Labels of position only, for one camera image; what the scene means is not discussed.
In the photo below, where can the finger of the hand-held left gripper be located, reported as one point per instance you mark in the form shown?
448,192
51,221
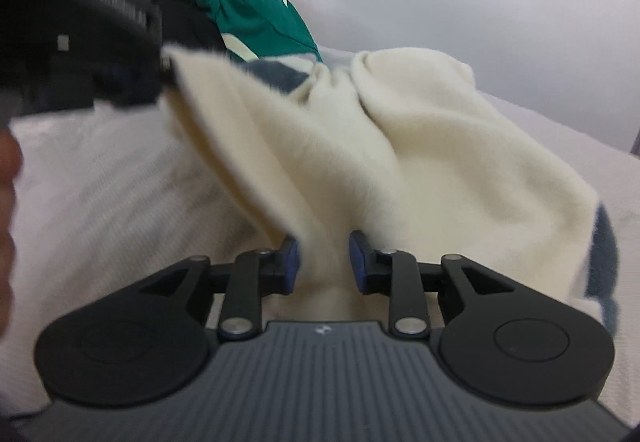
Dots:
135,81

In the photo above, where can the person's left hand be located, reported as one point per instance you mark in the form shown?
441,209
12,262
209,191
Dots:
6,202

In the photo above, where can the green garment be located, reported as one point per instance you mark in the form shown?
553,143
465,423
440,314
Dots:
260,16

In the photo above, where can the black garment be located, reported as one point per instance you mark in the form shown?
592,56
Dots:
190,26

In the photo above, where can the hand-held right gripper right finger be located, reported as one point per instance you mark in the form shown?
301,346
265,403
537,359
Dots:
357,262

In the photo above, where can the cream fleece garment blue trim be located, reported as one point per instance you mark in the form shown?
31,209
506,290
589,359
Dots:
400,161

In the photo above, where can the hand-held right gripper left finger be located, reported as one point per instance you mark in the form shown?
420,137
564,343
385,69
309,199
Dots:
291,267

